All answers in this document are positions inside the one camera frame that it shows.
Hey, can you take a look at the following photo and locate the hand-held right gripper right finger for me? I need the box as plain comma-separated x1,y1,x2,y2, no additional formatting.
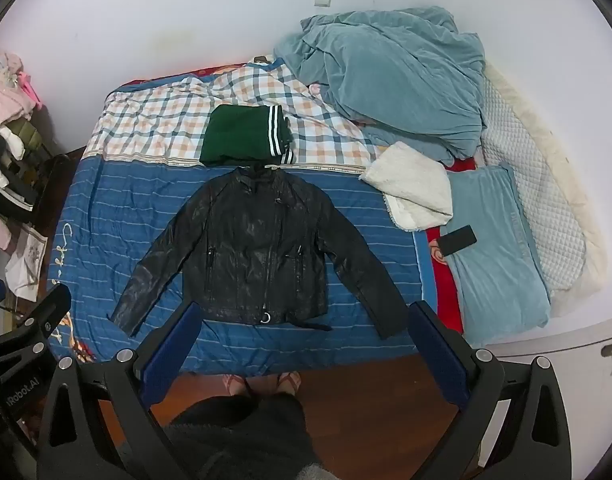
408,301,573,480

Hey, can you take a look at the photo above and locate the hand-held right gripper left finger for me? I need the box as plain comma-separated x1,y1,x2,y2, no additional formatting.
37,301,205,480

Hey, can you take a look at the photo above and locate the black leather jacket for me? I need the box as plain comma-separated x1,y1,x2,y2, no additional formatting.
110,164,411,341

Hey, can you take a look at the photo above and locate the black clothes rack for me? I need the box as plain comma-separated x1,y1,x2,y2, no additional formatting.
30,152,74,241

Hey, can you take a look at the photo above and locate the white paper bag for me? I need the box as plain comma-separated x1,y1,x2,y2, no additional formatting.
4,224,49,303

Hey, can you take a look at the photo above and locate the person's left foot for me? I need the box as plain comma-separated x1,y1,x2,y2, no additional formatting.
225,374,259,397

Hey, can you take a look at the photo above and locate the teal pillow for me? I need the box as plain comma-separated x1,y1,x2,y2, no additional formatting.
438,162,552,346

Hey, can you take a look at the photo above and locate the black phone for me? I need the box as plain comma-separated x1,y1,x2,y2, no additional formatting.
437,225,478,257

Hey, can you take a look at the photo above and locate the person's dark fuzzy clothing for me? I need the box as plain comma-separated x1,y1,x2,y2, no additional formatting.
161,394,321,480

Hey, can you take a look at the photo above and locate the blue striped plaid quilt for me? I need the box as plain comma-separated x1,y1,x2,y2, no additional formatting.
46,57,427,376

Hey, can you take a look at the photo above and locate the white padded jacket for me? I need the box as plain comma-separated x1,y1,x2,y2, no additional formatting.
0,110,26,161

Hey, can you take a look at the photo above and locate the olive padded jacket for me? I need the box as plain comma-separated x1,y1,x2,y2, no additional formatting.
8,117,44,153

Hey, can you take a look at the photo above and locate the white fleece blanket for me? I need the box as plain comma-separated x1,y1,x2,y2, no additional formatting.
358,141,454,233

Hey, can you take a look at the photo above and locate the white quilted headboard cushion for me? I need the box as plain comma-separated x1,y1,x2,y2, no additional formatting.
478,62,609,318

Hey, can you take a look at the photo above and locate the pink knitted garment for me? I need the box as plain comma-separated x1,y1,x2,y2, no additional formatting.
0,50,42,123

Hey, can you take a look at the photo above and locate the green garment with white stripes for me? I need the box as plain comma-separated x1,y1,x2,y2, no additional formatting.
199,104,297,168

